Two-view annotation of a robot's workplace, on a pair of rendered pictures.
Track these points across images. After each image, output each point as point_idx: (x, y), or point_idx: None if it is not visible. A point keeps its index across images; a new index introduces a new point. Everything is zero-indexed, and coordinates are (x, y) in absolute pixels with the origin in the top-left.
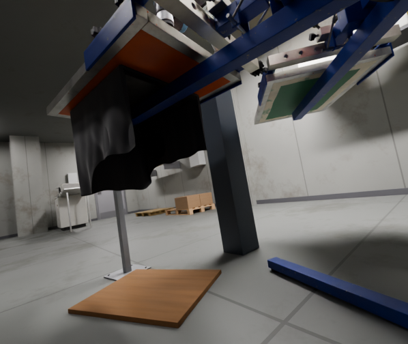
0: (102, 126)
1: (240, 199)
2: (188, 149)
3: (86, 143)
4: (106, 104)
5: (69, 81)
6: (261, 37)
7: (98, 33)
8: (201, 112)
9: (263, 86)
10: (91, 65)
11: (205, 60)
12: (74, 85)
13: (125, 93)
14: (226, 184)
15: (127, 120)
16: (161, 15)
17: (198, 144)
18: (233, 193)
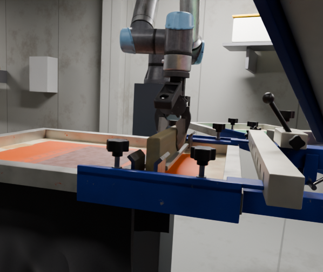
0: (53, 247)
1: (164, 251)
2: (139, 221)
3: None
4: (80, 227)
5: (4, 169)
6: None
7: (136, 174)
8: (135, 119)
9: (248, 147)
10: (94, 203)
11: (247, 192)
12: (17, 184)
13: (132, 235)
14: (152, 233)
15: (122, 271)
16: (180, 62)
17: (159, 223)
18: (160, 246)
